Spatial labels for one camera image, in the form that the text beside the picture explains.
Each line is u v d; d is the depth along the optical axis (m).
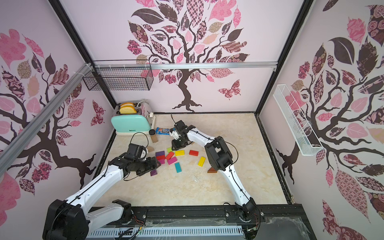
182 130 0.80
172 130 0.95
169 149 0.98
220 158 0.61
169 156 0.95
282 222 0.73
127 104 1.00
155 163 0.76
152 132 0.99
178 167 0.90
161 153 0.98
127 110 0.96
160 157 0.96
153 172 0.87
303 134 0.75
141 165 0.71
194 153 0.98
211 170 0.88
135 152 0.66
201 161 0.92
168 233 0.70
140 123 0.99
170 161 0.95
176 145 0.89
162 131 1.07
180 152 0.96
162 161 0.94
